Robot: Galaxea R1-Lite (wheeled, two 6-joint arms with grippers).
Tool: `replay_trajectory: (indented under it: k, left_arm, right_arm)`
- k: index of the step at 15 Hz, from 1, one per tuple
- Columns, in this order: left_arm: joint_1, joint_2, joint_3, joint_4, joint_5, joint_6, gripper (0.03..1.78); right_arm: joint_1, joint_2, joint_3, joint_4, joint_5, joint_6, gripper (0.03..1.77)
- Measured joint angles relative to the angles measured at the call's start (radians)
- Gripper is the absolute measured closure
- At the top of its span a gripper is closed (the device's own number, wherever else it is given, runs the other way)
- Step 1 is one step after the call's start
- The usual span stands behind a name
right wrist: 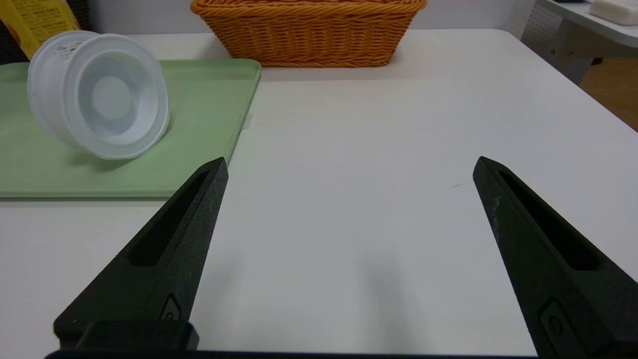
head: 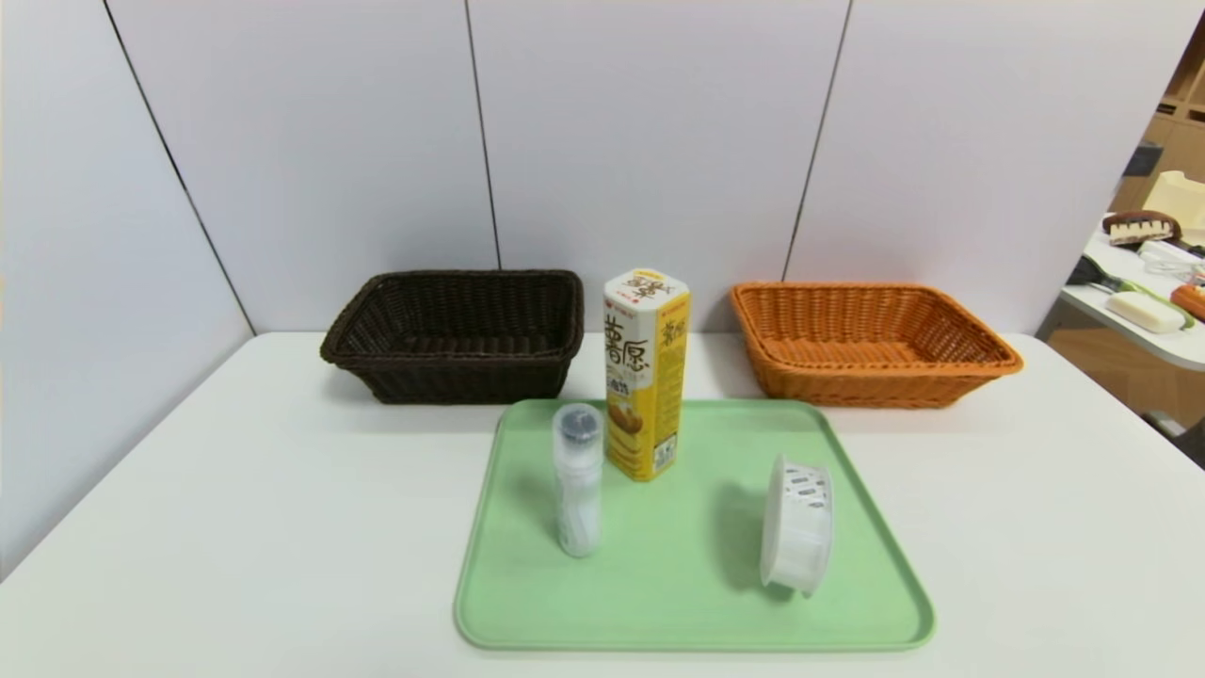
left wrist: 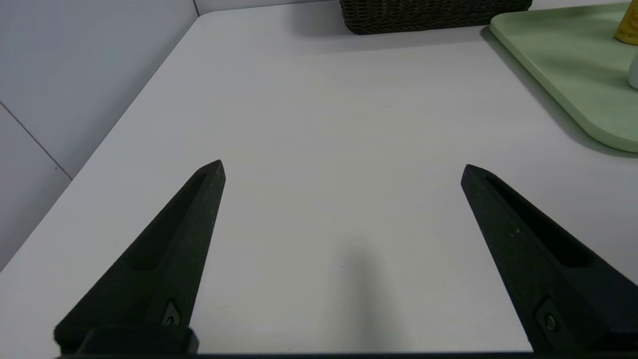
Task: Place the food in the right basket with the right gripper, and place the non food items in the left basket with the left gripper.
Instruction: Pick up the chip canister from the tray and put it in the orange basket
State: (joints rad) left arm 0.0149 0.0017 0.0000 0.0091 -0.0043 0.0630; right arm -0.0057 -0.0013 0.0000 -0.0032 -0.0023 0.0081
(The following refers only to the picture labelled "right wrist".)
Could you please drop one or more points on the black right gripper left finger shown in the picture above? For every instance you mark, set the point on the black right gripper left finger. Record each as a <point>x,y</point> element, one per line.
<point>149,259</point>

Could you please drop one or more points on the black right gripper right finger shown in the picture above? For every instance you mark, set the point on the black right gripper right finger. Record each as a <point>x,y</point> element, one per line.
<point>528,259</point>

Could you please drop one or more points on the white round plastic container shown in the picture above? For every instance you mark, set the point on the white round plastic container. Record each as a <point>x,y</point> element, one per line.
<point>107,97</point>

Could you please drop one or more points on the yellow snack box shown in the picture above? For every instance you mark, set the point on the yellow snack box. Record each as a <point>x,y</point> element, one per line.
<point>35,20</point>

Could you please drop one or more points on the orange wicker basket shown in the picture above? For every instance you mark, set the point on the orange wicker basket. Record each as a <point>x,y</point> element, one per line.
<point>309,35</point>

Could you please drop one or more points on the light green plastic tray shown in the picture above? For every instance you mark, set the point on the light green plastic tray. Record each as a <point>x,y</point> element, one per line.
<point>209,109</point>

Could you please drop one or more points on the white soap block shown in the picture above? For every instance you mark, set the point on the white soap block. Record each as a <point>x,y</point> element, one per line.
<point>615,11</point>

